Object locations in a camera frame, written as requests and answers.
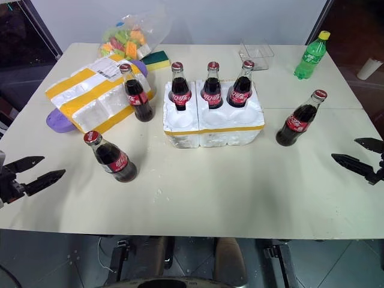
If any clear bag of coloured blocks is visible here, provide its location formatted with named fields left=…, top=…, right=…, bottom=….
left=98, top=5, right=173, bottom=61

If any black table leg bracket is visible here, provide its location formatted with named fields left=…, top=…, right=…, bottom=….
left=108, top=238, right=130, bottom=283
left=262, top=239, right=298, bottom=288

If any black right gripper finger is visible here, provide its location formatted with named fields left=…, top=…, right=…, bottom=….
left=331, top=153, right=376, bottom=181
left=354, top=137, right=384, bottom=155

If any white foam lid yellow tape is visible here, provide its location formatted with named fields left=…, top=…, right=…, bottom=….
left=44, top=56, right=158, bottom=135

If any brown rounded shape under table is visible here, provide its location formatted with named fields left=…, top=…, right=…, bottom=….
left=215, top=236, right=248, bottom=286

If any glass cola bottle red label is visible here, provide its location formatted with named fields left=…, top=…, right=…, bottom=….
left=202, top=61, right=224, bottom=110
left=227, top=59, right=256, bottom=109
left=119, top=63, right=156, bottom=122
left=275, top=89, right=328, bottom=148
left=169, top=61, right=193, bottom=112
left=83, top=130, right=138, bottom=183

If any clear plastic container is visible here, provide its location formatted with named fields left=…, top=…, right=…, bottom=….
left=238, top=38, right=275, bottom=71

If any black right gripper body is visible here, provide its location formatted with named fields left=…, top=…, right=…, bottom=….
left=367, top=151, right=384, bottom=187

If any thin white cable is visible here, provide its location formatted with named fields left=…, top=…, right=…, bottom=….
left=96, top=236, right=116, bottom=273

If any white cup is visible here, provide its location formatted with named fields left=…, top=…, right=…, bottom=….
left=356, top=58, right=383, bottom=80

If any white foam bottle tray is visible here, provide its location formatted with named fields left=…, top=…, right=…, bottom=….
left=163, top=79, right=266, bottom=149

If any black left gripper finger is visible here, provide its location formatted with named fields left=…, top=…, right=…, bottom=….
left=23, top=169, right=67, bottom=197
left=4, top=155, right=46, bottom=175

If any black post under table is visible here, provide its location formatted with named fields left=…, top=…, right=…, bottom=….
left=163, top=236, right=176, bottom=277

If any green and yellow sponge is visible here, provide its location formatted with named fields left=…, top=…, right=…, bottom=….
left=140, top=50, right=171, bottom=73

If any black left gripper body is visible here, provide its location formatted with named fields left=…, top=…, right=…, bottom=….
left=0, top=166, right=26, bottom=205

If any green plastic soda bottle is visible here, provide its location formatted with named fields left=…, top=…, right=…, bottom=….
left=293, top=30, right=331, bottom=81

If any purple oval board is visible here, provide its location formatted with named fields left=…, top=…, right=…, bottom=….
left=45, top=59, right=150, bottom=133

